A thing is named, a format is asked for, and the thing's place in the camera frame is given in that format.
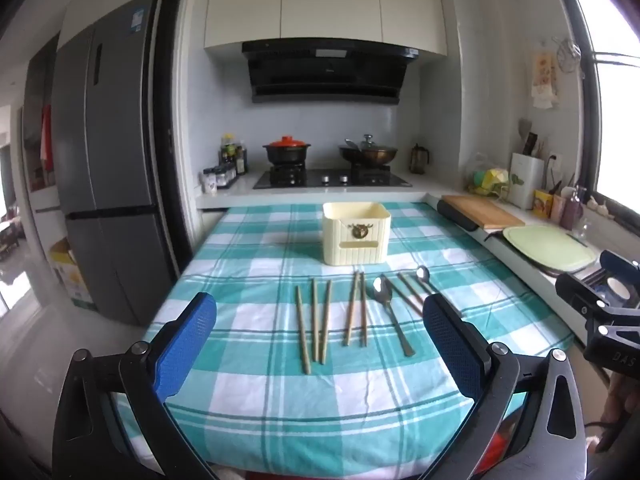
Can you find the wall calendar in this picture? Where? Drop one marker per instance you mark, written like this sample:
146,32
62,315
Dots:
544,77

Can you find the wok with glass lid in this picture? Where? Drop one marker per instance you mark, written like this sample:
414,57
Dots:
368,152

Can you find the brown glass pitcher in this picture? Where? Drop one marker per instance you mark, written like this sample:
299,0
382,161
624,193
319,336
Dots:
419,159

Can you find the dark brown chopstick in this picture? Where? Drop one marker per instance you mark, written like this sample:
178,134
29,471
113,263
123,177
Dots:
400,294
411,289

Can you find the red hanging cloth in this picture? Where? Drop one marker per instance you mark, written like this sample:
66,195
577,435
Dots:
46,137

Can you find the black clay pot orange lid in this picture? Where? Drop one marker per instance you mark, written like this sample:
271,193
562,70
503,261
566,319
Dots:
286,150

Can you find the wooden cutting board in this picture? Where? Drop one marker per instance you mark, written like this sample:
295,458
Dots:
482,210

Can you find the purple glass bottle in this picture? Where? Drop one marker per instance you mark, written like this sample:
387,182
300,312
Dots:
572,210

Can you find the person's right hand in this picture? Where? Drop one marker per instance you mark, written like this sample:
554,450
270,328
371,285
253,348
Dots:
622,400

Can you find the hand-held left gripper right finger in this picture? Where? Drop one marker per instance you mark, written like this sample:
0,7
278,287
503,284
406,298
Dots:
450,345

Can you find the white knife block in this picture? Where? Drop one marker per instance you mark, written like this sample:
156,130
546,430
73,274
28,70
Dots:
525,180

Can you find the cream utensil holder box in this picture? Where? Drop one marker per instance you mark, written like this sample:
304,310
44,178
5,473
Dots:
356,235

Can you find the black range hood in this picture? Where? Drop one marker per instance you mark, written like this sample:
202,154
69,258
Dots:
327,75

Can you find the white wall cabinets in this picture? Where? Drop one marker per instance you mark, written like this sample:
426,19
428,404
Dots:
325,0

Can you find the light green cutting board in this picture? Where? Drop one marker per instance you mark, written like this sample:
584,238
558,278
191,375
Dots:
547,252

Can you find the teal checked tablecloth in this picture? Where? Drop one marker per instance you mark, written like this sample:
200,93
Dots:
250,410

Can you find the grey refrigerator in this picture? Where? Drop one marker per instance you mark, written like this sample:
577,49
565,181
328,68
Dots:
110,160

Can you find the cardboard box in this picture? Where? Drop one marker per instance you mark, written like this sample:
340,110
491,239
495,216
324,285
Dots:
72,275

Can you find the black gas stove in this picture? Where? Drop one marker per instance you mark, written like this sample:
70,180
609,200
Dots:
330,178

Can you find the row of spice jars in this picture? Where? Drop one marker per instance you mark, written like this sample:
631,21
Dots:
218,176

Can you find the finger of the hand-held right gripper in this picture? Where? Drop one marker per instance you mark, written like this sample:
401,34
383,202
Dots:
615,345
612,262

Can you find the sauce bottles cluster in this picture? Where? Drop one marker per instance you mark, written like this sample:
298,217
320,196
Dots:
233,154

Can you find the black padded bar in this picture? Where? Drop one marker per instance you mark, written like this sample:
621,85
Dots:
456,215

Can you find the yellow green plastic bags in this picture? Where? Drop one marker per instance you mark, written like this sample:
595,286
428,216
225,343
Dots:
487,180

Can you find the steel spoon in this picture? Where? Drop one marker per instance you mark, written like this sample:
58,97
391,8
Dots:
423,273
385,292

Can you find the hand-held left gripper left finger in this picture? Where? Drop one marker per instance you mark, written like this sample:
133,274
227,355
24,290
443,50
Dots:
190,340

